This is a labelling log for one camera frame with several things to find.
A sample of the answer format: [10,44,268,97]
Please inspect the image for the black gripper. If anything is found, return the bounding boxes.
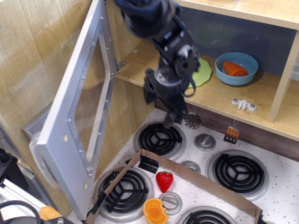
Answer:
[143,69,188,128]

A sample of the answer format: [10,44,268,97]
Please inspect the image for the silver toy microwave door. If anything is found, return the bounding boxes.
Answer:
[29,0,117,220]

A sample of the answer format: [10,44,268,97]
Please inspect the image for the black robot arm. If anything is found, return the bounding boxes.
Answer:
[115,0,200,128]

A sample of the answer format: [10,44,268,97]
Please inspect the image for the back left black burner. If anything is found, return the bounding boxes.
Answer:
[133,122,186,161]

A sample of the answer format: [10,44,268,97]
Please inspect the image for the black burner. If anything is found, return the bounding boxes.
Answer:
[95,168,154,224]
[133,122,186,161]
[206,150,270,202]
[177,206,236,224]

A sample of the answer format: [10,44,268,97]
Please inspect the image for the silver toy skimmer ladle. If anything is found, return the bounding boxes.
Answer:
[185,105,202,130]

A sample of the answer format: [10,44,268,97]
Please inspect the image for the green plastic plate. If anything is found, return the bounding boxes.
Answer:
[192,57,213,87]

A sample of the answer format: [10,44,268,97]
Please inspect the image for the silver back stove knob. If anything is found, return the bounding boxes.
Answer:
[194,134,216,151]

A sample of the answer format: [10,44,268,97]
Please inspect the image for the silver stove knob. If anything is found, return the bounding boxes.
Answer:
[159,192,183,215]
[194,134,216,151]
[180,161,201,174]

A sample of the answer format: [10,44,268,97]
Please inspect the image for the brown cardboard barrier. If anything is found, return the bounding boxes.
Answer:
[85,150,263,224]

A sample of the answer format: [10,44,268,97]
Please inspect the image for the silver middle stove knob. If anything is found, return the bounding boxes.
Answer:
[180,161,201,174]

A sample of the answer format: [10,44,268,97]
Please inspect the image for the red toy strawberry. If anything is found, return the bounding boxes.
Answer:
[156,171,174,193]

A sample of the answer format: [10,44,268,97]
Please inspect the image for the orange toy spatula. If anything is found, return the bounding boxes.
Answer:
[223,120,240,144]

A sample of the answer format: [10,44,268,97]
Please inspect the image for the orange toy carrot piece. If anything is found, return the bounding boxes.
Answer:
[222,61,249,77]

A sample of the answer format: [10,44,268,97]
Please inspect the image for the white door latch clip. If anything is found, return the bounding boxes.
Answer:
[231,98,257,111]

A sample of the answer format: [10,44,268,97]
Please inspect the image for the blue plastic bowl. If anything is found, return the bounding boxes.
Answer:
[215,52,258,86]

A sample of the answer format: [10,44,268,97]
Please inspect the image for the silver front stove knob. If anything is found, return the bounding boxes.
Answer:
[159,192,183,215]

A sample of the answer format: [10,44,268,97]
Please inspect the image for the front left black burner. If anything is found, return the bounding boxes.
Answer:
[95,168,154,224]

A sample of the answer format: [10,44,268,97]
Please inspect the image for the back right black burner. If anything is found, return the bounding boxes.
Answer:
[206,150,270,202]

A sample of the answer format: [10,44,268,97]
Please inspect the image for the orange toy pepper half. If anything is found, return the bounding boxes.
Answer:
[143,198,168,224]

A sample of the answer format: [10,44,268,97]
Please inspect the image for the front right black burner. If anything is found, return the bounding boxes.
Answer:
[177,206,236,224]

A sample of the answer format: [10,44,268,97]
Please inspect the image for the orange toy food piece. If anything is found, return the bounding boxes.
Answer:
[39,206,61,220]

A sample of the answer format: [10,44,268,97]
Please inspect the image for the grey wall phone holder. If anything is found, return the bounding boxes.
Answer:
[22,103,52,141]

